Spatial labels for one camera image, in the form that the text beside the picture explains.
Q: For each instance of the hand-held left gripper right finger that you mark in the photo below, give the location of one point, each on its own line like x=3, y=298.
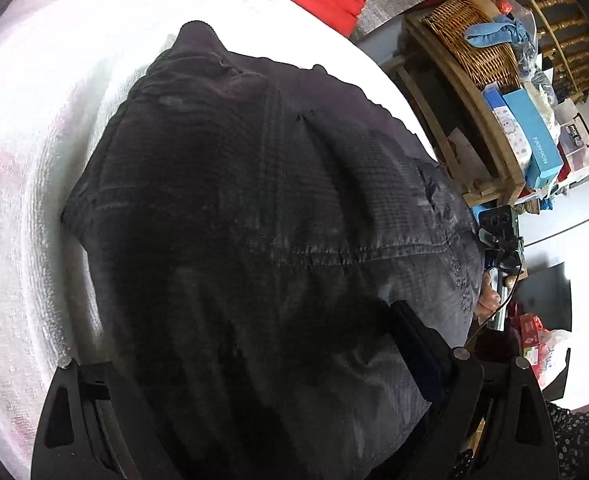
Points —
x=419, y=345

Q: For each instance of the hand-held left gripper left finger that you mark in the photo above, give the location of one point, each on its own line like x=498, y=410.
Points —
x=104, y=410

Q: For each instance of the dark grey knitted garment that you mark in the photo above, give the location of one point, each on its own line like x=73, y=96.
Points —
x=249, y=185

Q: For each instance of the person's right hand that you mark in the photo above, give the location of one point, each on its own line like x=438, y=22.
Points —
x=486, y=302

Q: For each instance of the wooden side table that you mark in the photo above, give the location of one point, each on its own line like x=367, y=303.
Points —
x=494, y=155

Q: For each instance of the black panel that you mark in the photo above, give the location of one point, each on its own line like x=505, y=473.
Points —
x=544, y=295

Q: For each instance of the blue cardboard box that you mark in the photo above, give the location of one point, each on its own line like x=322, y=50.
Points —
x=534, y=140

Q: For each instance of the white patterned box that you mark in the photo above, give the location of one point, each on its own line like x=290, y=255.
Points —
x=509, y=130

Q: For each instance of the clear plastic storage box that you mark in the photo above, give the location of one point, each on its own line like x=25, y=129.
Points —
x=579, y=155

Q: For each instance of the red and white packet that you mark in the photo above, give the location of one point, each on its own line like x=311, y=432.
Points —
x=539, y=340

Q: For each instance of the wicker basket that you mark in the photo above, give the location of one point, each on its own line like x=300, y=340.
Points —
x=469, y=45

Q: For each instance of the person's dark dotted clothing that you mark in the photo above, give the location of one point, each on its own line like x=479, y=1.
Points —
x=574, y=440

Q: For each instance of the light blue cloth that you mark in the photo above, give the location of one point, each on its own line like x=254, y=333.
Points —
x=494, y=32

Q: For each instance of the clear plastic bag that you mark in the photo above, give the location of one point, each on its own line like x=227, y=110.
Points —
x=521, y=10

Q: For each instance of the white textured bedspread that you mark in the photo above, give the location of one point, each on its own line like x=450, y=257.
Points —
x=34, y=110

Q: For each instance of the wooden chair frame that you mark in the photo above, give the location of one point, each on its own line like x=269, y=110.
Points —
x=569, y=25

